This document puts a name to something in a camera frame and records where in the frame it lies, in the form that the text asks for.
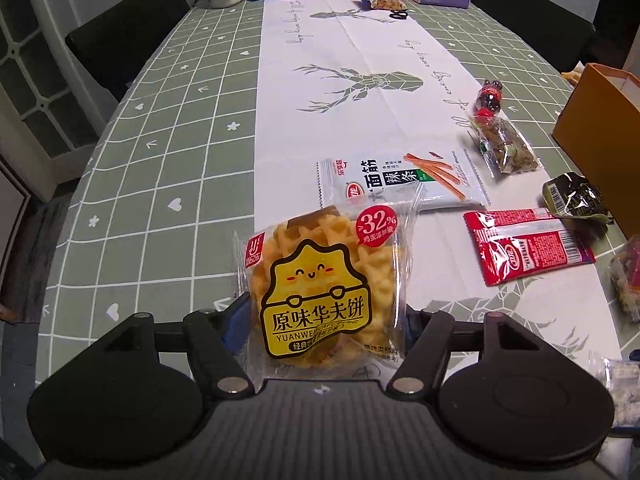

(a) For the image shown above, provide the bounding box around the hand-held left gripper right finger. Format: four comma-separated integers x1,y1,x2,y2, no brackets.
387,307,546,396

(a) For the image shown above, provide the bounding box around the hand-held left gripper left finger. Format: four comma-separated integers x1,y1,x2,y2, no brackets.
95,294,255,396

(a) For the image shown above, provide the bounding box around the yellow waffle packet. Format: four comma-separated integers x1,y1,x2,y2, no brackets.
234,195,423,381

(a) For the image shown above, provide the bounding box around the red snack packet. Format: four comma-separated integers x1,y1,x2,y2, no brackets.
462,207,597,287

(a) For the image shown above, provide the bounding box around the white spicy strip packet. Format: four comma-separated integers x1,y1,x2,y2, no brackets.
316,150,491,213

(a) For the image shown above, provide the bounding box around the green black snack packet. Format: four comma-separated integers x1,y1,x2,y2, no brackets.
542,171,615,223

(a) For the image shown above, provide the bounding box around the clear dried fruit bag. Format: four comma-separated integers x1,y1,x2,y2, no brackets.
607,237,640,323

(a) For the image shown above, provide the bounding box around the orange cardboard box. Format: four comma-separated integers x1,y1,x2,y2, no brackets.
551,62,640,238

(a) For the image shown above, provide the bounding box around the green checked tablecloth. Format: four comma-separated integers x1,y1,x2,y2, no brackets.
37,0,640,376

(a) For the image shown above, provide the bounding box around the clear nut snack packet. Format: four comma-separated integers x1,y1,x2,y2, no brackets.
467,114,543,178

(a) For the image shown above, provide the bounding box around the white deer print runner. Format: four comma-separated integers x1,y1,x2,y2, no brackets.
252,0,623,381

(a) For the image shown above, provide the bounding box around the small cola bottle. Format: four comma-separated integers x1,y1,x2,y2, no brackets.
472,79,505,118

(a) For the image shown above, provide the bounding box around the black chair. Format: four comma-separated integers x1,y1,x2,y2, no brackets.
470,0,598,73
65,0,191,103

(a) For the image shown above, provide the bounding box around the white lattice cabinet door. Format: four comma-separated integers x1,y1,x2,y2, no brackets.
0,0,101,201

